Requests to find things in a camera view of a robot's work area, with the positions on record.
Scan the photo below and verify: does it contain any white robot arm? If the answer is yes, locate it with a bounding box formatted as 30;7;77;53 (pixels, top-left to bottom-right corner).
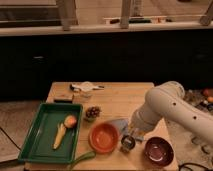
131;81;213;143

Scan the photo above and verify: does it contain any dark purple bowl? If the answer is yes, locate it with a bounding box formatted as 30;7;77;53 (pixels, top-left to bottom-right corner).
144;137;174;167

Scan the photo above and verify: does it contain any red bowl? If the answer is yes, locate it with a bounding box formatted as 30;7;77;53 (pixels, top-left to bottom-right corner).
88;122;119;154

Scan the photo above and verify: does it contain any small metal cup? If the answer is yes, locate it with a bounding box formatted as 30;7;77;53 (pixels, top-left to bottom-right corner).
121;135;136;153

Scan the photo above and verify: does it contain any grey cloth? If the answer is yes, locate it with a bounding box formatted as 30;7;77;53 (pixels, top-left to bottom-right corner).
109;119;128;135

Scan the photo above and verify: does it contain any bunch of toy grapes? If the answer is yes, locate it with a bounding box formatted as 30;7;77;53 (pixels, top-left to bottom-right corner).
85;106;101;122

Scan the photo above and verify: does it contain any green toy pepper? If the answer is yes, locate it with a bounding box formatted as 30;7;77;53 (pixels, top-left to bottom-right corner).
69;151;96;170

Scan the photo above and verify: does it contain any toy peach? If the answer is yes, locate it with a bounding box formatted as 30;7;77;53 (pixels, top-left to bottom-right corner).
64;115;77;128

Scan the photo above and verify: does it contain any white citrus juicer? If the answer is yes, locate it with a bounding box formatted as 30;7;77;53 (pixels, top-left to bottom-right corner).
70;81;104;92

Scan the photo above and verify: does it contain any toy yellow corn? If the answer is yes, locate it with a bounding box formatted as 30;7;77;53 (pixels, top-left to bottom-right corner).
53;123;66;149

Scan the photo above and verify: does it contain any green plastic tray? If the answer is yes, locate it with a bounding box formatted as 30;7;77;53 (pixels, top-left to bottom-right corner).
18;103;83;164

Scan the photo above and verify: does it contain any black floor cable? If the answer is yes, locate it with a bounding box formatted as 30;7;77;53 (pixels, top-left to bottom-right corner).
178;161;213;171

